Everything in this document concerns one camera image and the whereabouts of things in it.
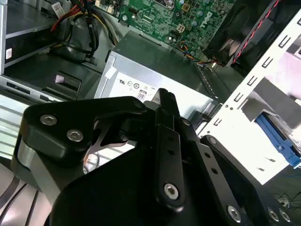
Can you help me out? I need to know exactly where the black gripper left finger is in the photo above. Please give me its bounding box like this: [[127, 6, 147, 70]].
[[11, 88, 185, 213]]

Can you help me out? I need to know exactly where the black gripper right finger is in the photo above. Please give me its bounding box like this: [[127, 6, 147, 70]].
[[175, 96, 294, 226]]

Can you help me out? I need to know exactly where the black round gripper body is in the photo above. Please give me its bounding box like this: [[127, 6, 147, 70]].
[[48, 145, 226, 226]]

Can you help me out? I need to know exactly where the hard disk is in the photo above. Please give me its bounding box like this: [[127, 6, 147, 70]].
[[255, 112, 301, 170]]

